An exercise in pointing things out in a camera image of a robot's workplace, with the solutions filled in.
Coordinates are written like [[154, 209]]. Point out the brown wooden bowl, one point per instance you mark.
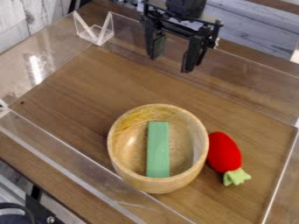
[[127, 147]]

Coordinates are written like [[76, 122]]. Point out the clear acrylic tray wall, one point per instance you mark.
[[72, 87]]

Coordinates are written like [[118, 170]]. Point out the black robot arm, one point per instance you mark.
[[181, 31]]

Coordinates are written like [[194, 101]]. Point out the green rectangular block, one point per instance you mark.
[[158, 150]]

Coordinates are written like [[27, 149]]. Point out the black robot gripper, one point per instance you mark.
[[186, 13]]

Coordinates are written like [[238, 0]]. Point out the black table mount bracket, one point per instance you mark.
[[22, 208]]

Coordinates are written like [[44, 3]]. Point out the red plush strawberry toy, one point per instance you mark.
[[225, 159]]

